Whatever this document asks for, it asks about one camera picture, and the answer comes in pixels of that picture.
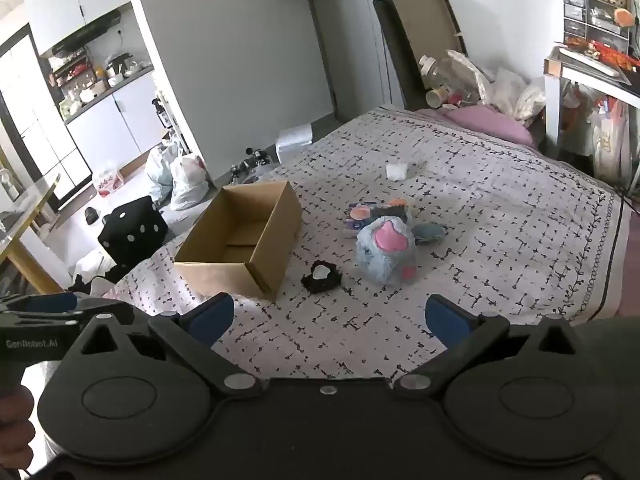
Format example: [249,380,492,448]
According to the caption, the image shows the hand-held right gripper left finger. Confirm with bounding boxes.
[60,292,266,402]

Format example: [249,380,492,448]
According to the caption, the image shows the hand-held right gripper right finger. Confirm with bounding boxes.
[392,293,596,402]

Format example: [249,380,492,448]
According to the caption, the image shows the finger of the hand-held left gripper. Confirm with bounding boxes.
[0,311,93,330]
[0,292,81,315]

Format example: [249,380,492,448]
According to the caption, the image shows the brown cardboard box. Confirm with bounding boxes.
[173,180,303,302]

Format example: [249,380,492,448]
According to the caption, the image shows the blue and pink plush toy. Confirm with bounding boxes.
[355,215,418,287]

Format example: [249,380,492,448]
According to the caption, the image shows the black soft item white patch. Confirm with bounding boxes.
[301,260,343,295]

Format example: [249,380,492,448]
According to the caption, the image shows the colourful printed soft pouch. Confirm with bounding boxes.
[344,200,413,238]

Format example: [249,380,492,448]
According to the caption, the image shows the person's left hand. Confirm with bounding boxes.
[0,385,36,471]

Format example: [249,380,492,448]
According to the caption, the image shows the wooden table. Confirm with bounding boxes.
[0,172,66,293]

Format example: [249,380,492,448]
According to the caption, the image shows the black dice stool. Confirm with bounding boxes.
[97,196,169,266]

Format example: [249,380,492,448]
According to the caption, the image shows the white plastic bag red print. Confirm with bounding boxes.
[170,155,211,211]

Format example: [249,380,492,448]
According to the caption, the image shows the red and white plastic bag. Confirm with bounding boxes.
[92,160,125,198]

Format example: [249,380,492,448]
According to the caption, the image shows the pale blue plastic bag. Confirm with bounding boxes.
[145,142,181,206]

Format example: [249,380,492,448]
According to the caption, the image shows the white kitchen base cabinets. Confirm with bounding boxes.
[65,65,163,173]

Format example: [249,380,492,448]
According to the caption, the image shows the white box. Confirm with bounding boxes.
[275,124,315,163]

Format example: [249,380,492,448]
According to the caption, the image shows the pink pillow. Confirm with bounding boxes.
[442,105,536,148]

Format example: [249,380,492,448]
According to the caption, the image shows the heap of white plastic bags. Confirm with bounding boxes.
[447,50,547,121]

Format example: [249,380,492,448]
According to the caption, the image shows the white desk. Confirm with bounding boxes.
[544,47,640,161]

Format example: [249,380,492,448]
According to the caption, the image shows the plastic bag under desk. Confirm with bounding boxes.
[585,95,633,186]

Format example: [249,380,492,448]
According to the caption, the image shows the clear plastic bottle white cap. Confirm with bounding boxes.
[417,54,476,106]

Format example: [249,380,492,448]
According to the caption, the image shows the range hood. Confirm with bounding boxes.
[37,10,123,58]

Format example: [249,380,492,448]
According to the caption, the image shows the grey door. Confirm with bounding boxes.
[305,0,426,122]

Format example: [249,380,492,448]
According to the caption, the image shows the grey drawer organiser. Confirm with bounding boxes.
[561,0,632,53]

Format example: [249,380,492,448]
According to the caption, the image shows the brown board black frame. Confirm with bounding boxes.
[372,0,471,111]

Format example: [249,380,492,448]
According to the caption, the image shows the white kitchen wall cabinets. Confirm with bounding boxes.
[22,0,133,56]

